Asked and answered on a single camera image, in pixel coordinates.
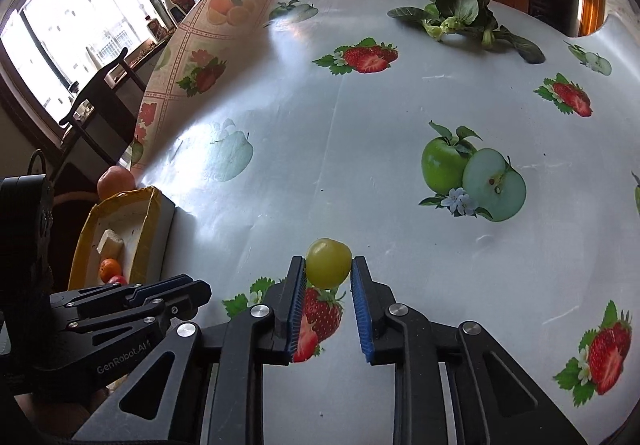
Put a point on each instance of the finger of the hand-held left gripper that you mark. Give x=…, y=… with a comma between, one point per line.
x=165, y=283
x=192, y=297

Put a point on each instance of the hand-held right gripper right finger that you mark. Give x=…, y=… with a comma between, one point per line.
x=361, y=305

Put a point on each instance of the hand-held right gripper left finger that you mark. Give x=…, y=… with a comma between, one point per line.
x=298, y=305

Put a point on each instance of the red cherry tomato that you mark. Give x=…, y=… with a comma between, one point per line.
x=118, y=280

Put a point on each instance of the green grape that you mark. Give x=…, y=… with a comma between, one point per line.
x=327, y=262

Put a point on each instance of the orange tangerine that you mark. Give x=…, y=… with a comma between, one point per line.
x=110, y=270

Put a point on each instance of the white foam tray yellow tape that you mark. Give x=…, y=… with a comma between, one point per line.
x=150, y=225

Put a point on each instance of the red apple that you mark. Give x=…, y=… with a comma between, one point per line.
x=116, y=182

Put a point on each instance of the dark wooden chair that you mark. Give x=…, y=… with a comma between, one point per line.
x=100, y=115

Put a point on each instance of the fruit-print tablecloth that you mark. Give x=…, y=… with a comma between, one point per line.
x=350, y=150

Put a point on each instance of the white jar red label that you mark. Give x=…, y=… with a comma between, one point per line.
x=153, y=30

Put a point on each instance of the white spray bottle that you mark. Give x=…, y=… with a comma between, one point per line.
x=169, y=7

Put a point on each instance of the green bok choy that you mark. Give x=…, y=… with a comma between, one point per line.
x=460, y=5

